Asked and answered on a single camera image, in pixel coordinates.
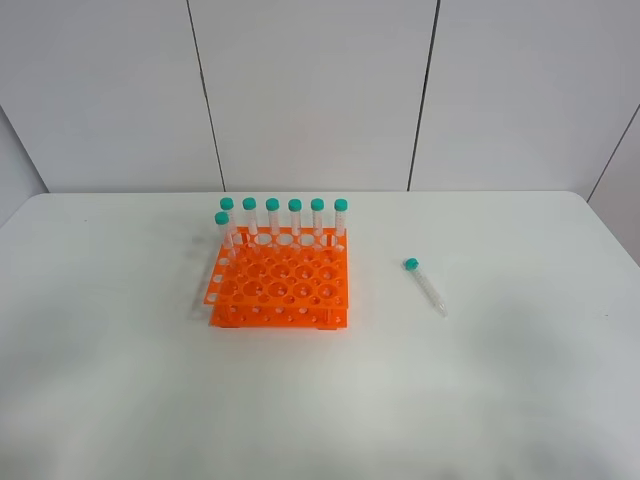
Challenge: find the green-capped test tube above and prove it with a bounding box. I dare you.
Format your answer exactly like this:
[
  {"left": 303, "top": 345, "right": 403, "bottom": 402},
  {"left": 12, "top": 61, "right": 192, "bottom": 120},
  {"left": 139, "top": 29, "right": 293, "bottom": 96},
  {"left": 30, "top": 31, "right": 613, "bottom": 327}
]
[{"left": 403, "top": 257, "right": 448, "bottom": 318}]

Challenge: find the rack tube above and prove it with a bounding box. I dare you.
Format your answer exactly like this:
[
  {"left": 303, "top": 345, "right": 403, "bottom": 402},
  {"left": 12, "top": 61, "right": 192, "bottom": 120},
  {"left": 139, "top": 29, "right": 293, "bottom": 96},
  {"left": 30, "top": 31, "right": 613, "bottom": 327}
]
[
  {"left": 215, "top": 197, "right": 237, "bottom": 247},
  {"left": 311, "top": 198, "right": 325, "bottom": 237},
  {"left": 334, "top": 198, "right": 348, "bottom": 237},
  {"left": 265, "top": 197, "right": 280, "bottom": 236},
  {"left": 288, "top": 198, "right": 302, "bottom": 237},
  {"left": 214, "top": 211, "right": 237, "bottom": 250},
  {"left": 242, "top": 197, "right": 258, "bottom": 236}
]

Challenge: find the orange test tube rack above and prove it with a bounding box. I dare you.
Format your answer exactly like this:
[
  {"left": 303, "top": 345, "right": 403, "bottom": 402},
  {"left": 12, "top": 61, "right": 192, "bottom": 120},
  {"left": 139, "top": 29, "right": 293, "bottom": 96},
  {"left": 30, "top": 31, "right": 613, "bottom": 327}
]
[{"left": 203, "top": 226, "right": 349, "bottom": 330}]

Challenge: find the rack tube front left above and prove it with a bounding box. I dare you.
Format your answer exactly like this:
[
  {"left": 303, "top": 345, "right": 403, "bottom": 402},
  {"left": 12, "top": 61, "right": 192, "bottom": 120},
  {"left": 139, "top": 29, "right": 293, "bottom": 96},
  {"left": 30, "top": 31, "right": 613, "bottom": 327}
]
[{"left": 214, "top": 211, "right": 237, "bottom": 250}]

